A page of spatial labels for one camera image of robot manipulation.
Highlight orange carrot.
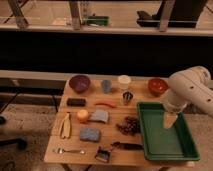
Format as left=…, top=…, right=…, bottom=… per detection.
left=94, top=101, right=117, bottom=108

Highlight green object on shelf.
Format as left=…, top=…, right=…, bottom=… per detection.
left=84, top=15, right=109, bottom=26

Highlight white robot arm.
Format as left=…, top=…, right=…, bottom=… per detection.
left=162, top=66, right=213, bottom=129

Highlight blue sponge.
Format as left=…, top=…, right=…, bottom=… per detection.
left=80, top=127, right=100, bottom=142

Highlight banana peel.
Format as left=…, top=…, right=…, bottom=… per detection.
left=59, top=112, right=71, bottom=139

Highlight green plastic tray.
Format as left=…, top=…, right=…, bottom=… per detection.
left=137, top=102, right=200, bottom=161

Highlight black-handled utensil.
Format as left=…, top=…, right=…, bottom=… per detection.
left=111, top=142, right=143, bottom=150

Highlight yellow-red apple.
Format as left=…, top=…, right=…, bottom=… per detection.
left=77, top=110, right=90, bottom=123

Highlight black rectangular block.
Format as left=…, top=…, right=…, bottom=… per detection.
left=67, top=98, right=86, bottom=107

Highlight white cup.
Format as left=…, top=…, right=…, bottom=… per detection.
left=118, top=75, right=131, bottom=90

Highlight purple bowl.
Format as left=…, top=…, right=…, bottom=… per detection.
left=69, top=75, right=91, bottom=93

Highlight bunch of dark grapes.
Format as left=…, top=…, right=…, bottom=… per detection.
left=116, top=116, right=140, bottom=136

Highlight black dish brush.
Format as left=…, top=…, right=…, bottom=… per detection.
left=95, top=147, right=113, bottom=163

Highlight grey-blue towel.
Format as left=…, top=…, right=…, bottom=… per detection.
left=89, top=109, right=109, bottom=123

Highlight tan gripper fingers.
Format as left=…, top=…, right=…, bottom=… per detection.
left=163, top=112, right=178, bottom=129

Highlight blue cup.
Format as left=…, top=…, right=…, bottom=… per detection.
left=101, top=80, right=112, bottom=94

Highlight red bowl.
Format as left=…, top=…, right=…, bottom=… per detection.
left=148, top=78, right=168, bottom=96

